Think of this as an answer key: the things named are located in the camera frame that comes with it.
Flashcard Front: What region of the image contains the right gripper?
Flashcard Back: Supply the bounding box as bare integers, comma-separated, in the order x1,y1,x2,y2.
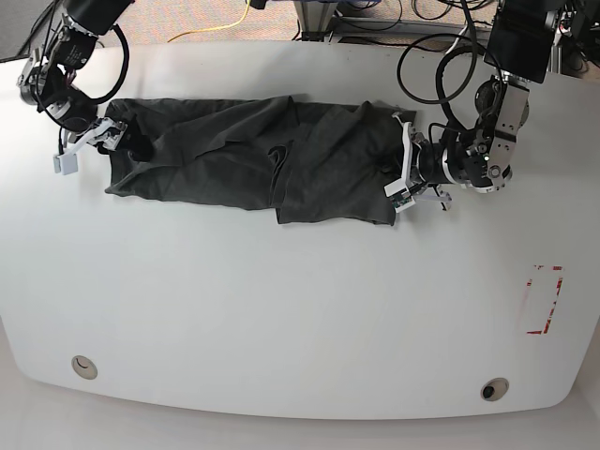
58,117,154,162

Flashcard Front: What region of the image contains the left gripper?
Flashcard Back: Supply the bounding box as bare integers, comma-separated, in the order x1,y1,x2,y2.
392,112,452,211

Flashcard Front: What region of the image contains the dark grey t-shirt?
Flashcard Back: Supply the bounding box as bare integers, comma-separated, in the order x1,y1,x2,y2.
106,97,415,225

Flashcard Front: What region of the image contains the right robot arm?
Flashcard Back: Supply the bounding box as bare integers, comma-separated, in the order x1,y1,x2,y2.
17,1,154,175

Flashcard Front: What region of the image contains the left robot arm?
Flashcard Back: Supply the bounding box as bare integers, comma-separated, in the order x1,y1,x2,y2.
384,1,564,212

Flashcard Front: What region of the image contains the red tape rectangle marking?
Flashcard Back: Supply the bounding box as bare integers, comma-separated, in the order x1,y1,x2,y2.
520,264,564,336

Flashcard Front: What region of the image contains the right table grommet hole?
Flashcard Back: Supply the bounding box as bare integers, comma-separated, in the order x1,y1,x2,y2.
480,378,510,402

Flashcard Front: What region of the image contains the table grommet hole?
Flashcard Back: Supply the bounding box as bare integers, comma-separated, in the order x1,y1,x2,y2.
480,378,510,402
71,355,98,381

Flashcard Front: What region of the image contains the left table grommet hole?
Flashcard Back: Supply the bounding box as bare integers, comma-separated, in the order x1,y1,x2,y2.
71,355,98,381

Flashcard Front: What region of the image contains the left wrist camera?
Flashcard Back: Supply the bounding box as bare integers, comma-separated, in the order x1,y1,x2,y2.
384,179,416,213

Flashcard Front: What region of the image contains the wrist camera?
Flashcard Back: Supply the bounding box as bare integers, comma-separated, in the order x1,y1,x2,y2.
52,154,79,175
384,179,416,213

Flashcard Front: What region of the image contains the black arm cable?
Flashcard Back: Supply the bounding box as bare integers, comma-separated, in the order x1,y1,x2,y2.
396,0,498,137

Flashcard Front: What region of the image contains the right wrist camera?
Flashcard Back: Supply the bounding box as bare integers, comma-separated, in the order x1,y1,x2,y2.
52,154,79,175

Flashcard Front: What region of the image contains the yellow cable on floor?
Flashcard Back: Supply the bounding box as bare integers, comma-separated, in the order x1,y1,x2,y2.
167,0,249,43

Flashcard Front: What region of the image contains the aluminium frame stand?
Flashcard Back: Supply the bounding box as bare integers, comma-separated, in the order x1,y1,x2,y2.
292,0,563,71

